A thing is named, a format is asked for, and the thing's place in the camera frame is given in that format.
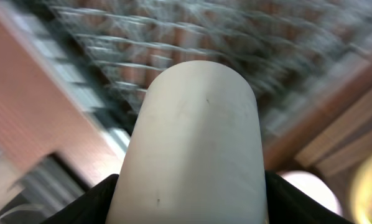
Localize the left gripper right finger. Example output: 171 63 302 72
265 170 352 224

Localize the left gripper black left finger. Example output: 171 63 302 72
42 174 119 224

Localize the yellow round plate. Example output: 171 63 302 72
350 156 372 224

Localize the white paper cup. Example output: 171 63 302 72
106 60 267 224

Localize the white round bowl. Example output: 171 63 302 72
280 170 343 217

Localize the grey plastic dish rack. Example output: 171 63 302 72
18 0 372 139

